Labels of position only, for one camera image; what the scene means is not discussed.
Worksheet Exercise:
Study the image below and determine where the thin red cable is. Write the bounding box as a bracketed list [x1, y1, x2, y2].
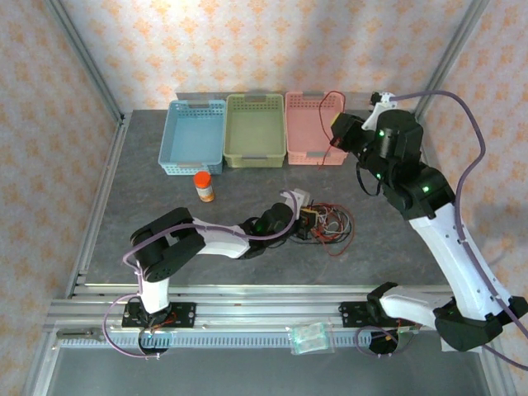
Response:
[317, 91, 348, 171]
[309, 200, 351, 240]

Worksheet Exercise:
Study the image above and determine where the wire bundle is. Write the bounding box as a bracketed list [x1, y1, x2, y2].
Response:
[311, 201, 356, 257]

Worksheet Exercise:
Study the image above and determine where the pink plastic basket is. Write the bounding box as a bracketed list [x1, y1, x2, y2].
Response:
[284, 91, 351, 167]

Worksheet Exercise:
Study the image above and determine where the orange pill bottle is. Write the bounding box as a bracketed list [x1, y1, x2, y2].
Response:
[193, 171, 216, 204]

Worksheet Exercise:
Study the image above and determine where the green plastic basket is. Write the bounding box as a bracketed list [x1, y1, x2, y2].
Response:
[222, 93, 288, 169]

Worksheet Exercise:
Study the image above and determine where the clear plastic parts bag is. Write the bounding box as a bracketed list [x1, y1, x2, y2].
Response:
[287, 321, 336, 356]

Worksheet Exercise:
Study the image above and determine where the blue plastic basket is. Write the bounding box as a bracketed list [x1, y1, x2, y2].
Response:
[158, 99, 227, 177]

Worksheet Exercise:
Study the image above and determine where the thin white cable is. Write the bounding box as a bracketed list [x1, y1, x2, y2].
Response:
[319, 212, 355, 237]

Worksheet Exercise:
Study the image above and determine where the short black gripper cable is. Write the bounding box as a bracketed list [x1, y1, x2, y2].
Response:
[355, 161, 384, 198]

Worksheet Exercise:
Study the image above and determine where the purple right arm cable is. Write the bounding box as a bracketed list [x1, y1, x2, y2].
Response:
[355, 90, 528, 370]

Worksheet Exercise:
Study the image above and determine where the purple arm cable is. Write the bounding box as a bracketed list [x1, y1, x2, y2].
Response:
[355, 90, 528, 370]
[101, 190, 300, 361]

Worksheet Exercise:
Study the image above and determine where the long aluminium frame rail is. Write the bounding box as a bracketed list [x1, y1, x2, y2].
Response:
[45, 282, 455, 332]

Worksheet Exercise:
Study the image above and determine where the aluminium frame post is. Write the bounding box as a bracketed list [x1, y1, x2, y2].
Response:
[412, 0, 492, 123]
[43, 0, 127, 125]

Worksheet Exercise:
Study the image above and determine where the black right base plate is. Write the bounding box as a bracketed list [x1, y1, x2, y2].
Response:
[340, 300, 418, 331]

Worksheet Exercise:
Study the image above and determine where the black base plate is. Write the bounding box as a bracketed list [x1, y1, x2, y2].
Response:
[340, 300, 418, 331]
[122, 302, 197, 330]

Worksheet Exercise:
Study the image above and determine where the grey slotted cable duct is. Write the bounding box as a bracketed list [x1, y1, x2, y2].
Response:
[55, 329, 418, 350]

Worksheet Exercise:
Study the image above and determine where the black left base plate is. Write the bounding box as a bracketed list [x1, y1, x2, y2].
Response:
[122, 302, 197, 330]

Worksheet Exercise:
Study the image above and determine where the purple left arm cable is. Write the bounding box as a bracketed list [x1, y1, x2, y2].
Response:
[101, 190, 300, 361]

